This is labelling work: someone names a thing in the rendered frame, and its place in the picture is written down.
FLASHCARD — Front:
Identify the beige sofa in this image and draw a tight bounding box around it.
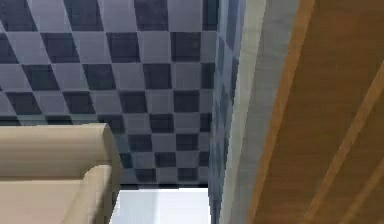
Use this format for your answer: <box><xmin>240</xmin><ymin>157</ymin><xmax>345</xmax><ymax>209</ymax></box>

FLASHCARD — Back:
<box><xmin>0</xmin><ymin>122</ymin><xmax>124</xmax><ymax>224</ymax></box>

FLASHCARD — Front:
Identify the brown wooden door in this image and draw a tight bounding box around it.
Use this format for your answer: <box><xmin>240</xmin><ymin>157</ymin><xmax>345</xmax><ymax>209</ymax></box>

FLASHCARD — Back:
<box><xmin>245</xmin><ymin>0</ymin><xmax>384</xmax><ymax>224</ymax></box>

